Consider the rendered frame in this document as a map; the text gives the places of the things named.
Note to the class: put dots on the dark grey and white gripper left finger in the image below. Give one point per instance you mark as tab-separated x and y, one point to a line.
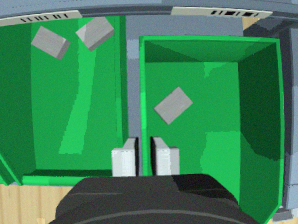
123	159

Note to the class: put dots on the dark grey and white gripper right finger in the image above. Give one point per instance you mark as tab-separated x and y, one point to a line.
167	158

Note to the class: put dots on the green bin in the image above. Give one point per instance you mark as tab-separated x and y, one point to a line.
234	130
5	177
61	116

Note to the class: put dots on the grey rectangular block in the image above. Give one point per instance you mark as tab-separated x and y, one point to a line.
50	42
95	32
173	105

